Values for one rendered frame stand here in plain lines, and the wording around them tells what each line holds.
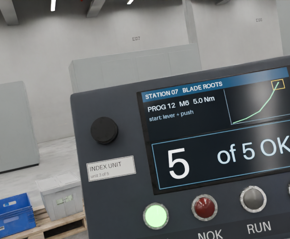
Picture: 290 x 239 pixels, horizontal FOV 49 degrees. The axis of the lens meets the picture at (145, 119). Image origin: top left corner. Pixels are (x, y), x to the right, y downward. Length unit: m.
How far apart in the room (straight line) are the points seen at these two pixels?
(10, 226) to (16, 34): 10.31
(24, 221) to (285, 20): 3.48
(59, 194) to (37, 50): 9.97
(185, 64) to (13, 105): 3.85
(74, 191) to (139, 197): 3.02
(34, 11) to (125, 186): 12.94
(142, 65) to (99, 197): 6.07
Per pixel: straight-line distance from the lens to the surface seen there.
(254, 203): 0.34
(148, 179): 0.34
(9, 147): 7.69
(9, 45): 12.97
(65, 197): 3.35
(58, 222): 3.32
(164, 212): 0.33
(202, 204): 0.33
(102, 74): 6.18
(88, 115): 0.35
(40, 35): 13.00
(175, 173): 0.34
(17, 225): 3.35
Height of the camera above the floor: 1.24
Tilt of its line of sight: 5 degrees down
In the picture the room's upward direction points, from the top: 10 degrees counter-clockwise
